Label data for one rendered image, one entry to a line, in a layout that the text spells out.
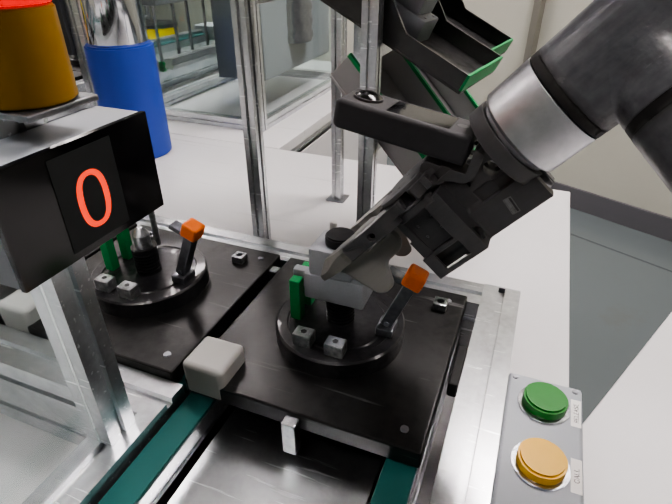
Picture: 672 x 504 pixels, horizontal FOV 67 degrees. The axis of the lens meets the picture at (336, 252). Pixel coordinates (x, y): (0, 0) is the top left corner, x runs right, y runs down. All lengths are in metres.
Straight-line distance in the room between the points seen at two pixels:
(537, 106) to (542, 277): 0.56
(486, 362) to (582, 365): 1.55
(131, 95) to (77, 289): 0.96
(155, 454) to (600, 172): 2.90
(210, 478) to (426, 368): 0.23
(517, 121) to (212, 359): 0.35
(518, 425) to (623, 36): 0.33
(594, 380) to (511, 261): 1.19
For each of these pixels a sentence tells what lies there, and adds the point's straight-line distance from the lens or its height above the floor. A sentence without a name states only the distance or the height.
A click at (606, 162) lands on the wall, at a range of 3.14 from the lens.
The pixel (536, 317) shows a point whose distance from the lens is 0.81.
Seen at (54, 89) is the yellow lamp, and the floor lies 1.27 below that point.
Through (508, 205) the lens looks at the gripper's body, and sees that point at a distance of 0.42.
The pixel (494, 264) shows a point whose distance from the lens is 0.91.
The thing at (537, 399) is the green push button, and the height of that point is 0.97.
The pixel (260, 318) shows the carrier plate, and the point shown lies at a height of 0.97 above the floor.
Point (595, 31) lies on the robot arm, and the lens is 0.37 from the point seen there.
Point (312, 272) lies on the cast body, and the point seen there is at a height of 1.06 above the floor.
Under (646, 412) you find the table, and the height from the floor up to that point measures 0.86.
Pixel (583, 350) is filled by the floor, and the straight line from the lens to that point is 2.18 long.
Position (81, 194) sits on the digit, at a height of 1.21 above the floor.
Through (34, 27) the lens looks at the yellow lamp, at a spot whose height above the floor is 1.30.
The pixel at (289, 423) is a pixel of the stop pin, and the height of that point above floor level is 0.97.
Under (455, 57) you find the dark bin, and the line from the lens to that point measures 0.71.
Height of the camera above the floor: 1.34
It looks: 32 degrees down
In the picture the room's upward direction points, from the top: straight up
